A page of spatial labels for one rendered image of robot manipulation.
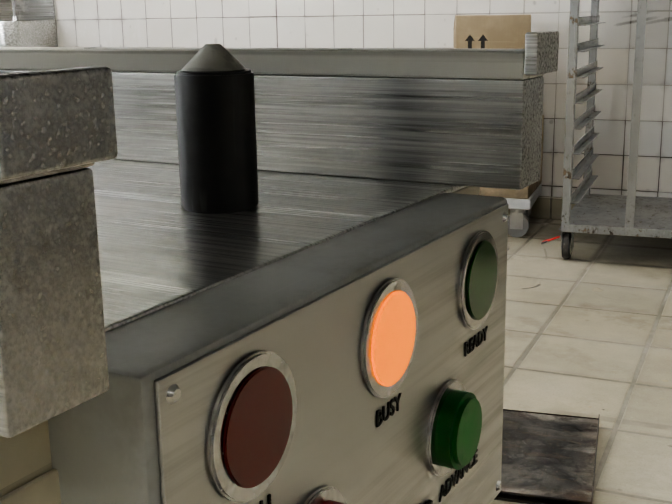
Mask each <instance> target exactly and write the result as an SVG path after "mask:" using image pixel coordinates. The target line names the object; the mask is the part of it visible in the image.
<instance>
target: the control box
mask: <svg viewBox="0 0 672 504"><path fill-rule="evenodd" d="M508 217H509V216H508V203H507V200H506V199H505V198H503V197H494V196H481V195H469V194H457V193H441V194H439V195H437V196H434V197H432V198H429V199H427V200H424V201H422V202H420V203H417V204H415V205H412V206H410V207H407V208H405V209H403V210H400V211H398V212H395V213H393V214H390V215H388V216H386V217H383V218H381V219H378V220H376V221H373V222H371V223H369V224H366V225H364V226H361V227H359V228H356V229H354V230H352V231H349V232H347V233H344V234H342V235H339V236H337V237H335V238H332V239H330V240H327V241H325V242H322V243H320V244H318V245H315V246H313V247H310V248H308V249H305V250H303V251H301V252H298V253H296V254H293V255H291V256H288V257H286V258H284V259H281V260H279V261H276V262H274V263H271V264H269V265H267V266H264V267H262V268H259V269H257V270H254V271H252V272H250V273H247V274H245V275H242V276H240V277H237V278H235V279H233V280H230V281H228V282H225V283H223V284H220V285H218V286H216V287H213V288H211V289H208V290H206V291H203V292H201V293H199V294H196V295H194V296H191V297H189V298H186V299H184V300H182V301H179V302H177V303H174V304H172V305H169V306H167V307H165V308H162V309H160V310H157V311H155V312H152V313H150V314H148V315H145V316H143V317H140V318H138V319H135V320H133V321H131V322H128V323H126V324H123V325H121V326H118V327H116V328H114V329H111V330H109V331H106V332H105V338H106V351H107V364H108V377H109V390H108V391H106V392H104V393H102V394H100V395H98V396H96V397H94V398H92V399H90V400H88V401H86V402H84V403H82V404H80V405H77V406H75V407H73V408H71V409H69V410H67V411H65V412H63V413H61V414H59V415H57V416H55V417H53V418H51V419H49V420H48V429H49V439H50V450H51V461H52V469H54V468H55V469H57V470H58V474H59V484H60V495H61V504H321V503H323V502H324V501H328V500H331V501H336V502H340V503H344V504H491V502H492V501H493V500H494V499H495V497H496V496H497V495H498V494H499V493H500V491H501V467H502V430H503V392H504V355H505V318H506V280H507V243H508ZM483 241H488V242H490V243H491V244H492V246H493V247H494V250H495V253H496V258H497V282H496V289H495V294H494V297H493V301H492V304H491V306H490V308H489V310H488V312H487V314H486V315H485V316H484V317H483V318H482V319H480V320H475V319H474V318H473V317H472V316H471V314H470V312H469V308H468V303H467V279H468V272H469V268H470V264H471V260H472V258H473V255H474V253H475V251H476V249H477V247H478V246H479V245H480V244H481V243H482V242H483ZM395 291H403V292H405V293H406V294H407V295H408V296H409V298H410V300H411V302H412V304H413V308H414V312H415V325H416V326H415V340H414V346H413V350H412V354H411V358H410V361H409V363H408V366H407V368H406V370H405V372H404V373H403V375H402V377H401V378H400V379H399V380H398V381H397V382H396V383H395V384H393V385H392V386H383V385H381V384H380V383H379V382H378V380H377V378H376V376H375V374H374V370H373V365H372V353H371V351H372V337H373V331H374V327H375V323H376V320H377V317H378V314H379V312H380V309H381V307H382V305H383V304H384V302H385V301H386V299H387V298H388V297H389V296H390V295H391V294H392V293H393V292H395ZM262 367H274V368H276V369H278V370H279V371H280V372H281V373H282V374H283V375H284V377H285V378H286V380H287V382H288V385H289V388H290V391H291V396H292V405H293V415H292V425H291V430H290V435H289V439H288V442H287V445H286V448H285V451H284V453H283V455H282V458H281V460H280V461H279V463H278V465H277V467H276V468H275V470H274V471H273V472H272V473H271V475H270V476H269V477H268V478H267V479H266V480H265V481H263V482H262V483H261V484H259V485H258V486H255V487H253V488H242V487H240V486H238V485H236V484H235V483H234V482H233V481H232V479H231V478H230V476H229V474H228V472H227V469H226V466H225V461H224V454H223V438H224V429H225V424H226V419H227V416H228V412H229V409H230V406H231V404H232V401H233V399H234V397H235V395H236V393H237V391H238V390H239V388H240V386H241V385H242V383H243V382H244V381H245V380H246V378H247V377H248V376H249V375H250V374H252V373H253V372H254V371H256V370H257V369H260V368H262ZM453 390H461V391H466V392H471V393H473V394H474V395H475V396H476V398H477V400H478V401H479V403H480V405H481V410H482V428H481V435H480V439H479V443H478V447H477V450H476V452H475V455H474V457H473V458H472V460H471V461H470V463H469V464H467V465H466V466H464V467H463V468H462V469H460V470H456V469H451V468H447V467H443V466H441V465H440V464H439V463H438V461H437V458H436V454H435V431H436V425H437V420H438V416H439V413H440V410H441V407H442V405H443V403H444V401H445V399H446V397H447V396H448V394H449V393H450V392H452V391H453Z"/></svg>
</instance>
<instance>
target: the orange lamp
mask: <svg viewBox="0 0 672 504"><path fill-rule="evenodd" d="M415 326H416V325H415V312H414V308H413V304H412V302H411V300H410V298H409V296H408V295H407V294H406V293H405V292H403V291H395V292H393V293H392V294H391V295H390V296H389V297H388V298H387V299H386V301H385V302H384V304H383V305H382V307H381V309H380V312H379V314H378V317H377V320H376V323H375V327H374V331H373V337H372V351H371V353H372V365H373V370H374V374H375V376H376V378H377V380H378V382H379V383H380V384H381V385H383V386H392V385H393V384H395V383H396V382H397V381H398V380H399V379H400V378H401V377H402V375H403V373H404V372H405V370H406V368H407V366H408V363H409V361H410V358H411V354H412V350H413V346H414V340H415Z"/></svg>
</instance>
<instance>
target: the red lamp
mask: <svg viewBox="0 0 672 504"><path fill-rule="evenodd" d="M292 415H293V405H292V396H291V391H290V388H289V385H288V382H287V380H286V378H285V377H284V375H283V374H282V373H281V372H280V371H279V370H278V369H276V368H274V367H262V368H260V369H257V370H256V371H254V372H253V373H252V374H250V375H249V376H248V377H247V378H246V380H245V381H244V382H243V383H242V385H241V386H240V388H239V390H238V391H237V393H236V395H235V397H234V399H233V401H232V404H231V406H230V409H229V412H228V416H227V419H226V424H225V429H224V438H223V454H224V461H225V466H226V469H227V472H228V474H229V476H230V478H231V479H232V481H233V482H234V483H235V484H236V485H238V486H240V487H242V488H253V487H255V486H258V485H259V484H261V483H262V482H263V481H265V480H266V479H267V478H268V477H269V476H270V475H271V473H272V472H273V471H274V470H275V468H276V467H277V465H278V463H279V461H280V460H281V458H282V455H283V453H284V451H285V448H286V445H287V442H288V439H289V435H290V430H291V425H292Z"/></svg>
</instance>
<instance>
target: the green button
mask: <svg viewBox="0 0 672 504"><path fill-rule="evenodd" d="M481 428H482V410H481V405H480V403H479V401H478V400H477V398H476V396H475V395H474V394H473V393H471V392H466V391H461V390H453V391H452V392H450V393H449V394H448V396H447V397H446V399H445V401H444V403H443V405H442V407H441V410H440V413H439V416H438V420H437V425H436V431H435V454H436V458H437V461H438V463H439V464H440V465H441V466H443V467H447V468H451V469H456V470H460V469H462V468H463V467H464V466H466V465H467V464H469V463H470V461H471V460H472V458H473V457H474V455H475V452H476V450H477V447H478V443H479V439H480V435H481Z"/></svg>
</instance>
